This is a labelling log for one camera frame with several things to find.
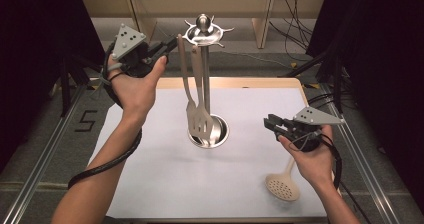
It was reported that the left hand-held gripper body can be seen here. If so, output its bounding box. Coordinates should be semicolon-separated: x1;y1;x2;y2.
110;23;162;79

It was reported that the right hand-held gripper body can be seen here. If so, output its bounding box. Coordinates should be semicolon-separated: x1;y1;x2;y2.
282;106;346;152

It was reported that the beige spoon with wooden handle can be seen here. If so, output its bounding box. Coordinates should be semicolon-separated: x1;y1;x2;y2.
176;33;201;137

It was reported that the beige slotted spatula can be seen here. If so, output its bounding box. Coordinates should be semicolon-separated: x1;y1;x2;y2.
190;44;215;146

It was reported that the metal utensil stand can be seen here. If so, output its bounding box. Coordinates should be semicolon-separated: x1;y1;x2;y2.
184;13;235;149

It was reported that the beige perforated skimmer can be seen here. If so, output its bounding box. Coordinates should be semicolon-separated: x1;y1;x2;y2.
264;158;301;202

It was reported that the person's right hand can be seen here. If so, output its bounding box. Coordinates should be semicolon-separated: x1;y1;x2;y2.
278;125;336;191

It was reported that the person's left hand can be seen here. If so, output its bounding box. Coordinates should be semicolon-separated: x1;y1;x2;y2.
107;55;168;119

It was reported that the light wooden shelf unit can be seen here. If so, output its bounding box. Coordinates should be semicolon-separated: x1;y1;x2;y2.
78;0;328;50

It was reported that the white paper sheet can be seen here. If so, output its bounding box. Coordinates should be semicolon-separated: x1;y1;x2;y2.
106;87;330;219

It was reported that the black metal stand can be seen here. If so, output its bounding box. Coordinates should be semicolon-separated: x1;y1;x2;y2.
59;52;125;118
281;47;346;115

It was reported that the dark curtain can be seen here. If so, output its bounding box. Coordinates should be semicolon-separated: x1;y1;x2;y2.
0;0;110;173
305;0;424;205

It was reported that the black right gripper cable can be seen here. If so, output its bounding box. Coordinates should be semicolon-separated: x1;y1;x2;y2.
289;130;372;224

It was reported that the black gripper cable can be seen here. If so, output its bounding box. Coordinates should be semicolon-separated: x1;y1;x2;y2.
289;130;372;224
67;42;144;190

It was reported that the thin white floor cable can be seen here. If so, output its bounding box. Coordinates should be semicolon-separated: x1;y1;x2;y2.
216;49;292;69

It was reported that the bundle of black floor cables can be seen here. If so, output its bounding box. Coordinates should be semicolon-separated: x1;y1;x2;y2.
269;0;318;62

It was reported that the aluminium floor rail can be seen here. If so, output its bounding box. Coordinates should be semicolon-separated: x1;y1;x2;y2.
319;83;404;224
0;83;88;224

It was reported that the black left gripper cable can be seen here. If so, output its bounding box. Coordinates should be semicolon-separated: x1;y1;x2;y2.
67;42;144;190

